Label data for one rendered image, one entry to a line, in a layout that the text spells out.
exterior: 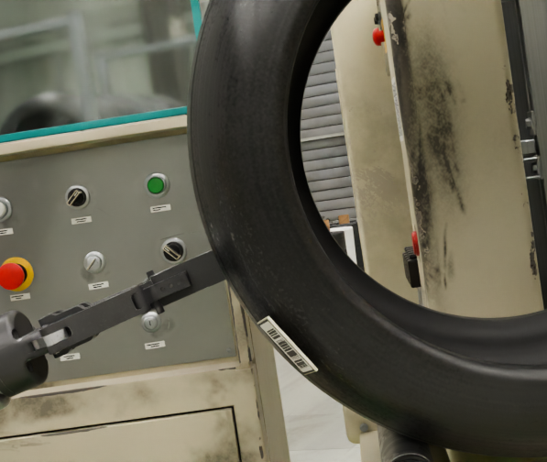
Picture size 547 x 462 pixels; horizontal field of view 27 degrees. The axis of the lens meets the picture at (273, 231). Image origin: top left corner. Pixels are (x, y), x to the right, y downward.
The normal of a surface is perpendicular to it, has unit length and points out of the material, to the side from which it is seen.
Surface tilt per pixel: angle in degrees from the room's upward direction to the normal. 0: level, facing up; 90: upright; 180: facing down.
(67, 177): 90
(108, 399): 90
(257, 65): 87
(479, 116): 90
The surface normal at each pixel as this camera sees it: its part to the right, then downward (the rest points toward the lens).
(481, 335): -0.05, -0.12
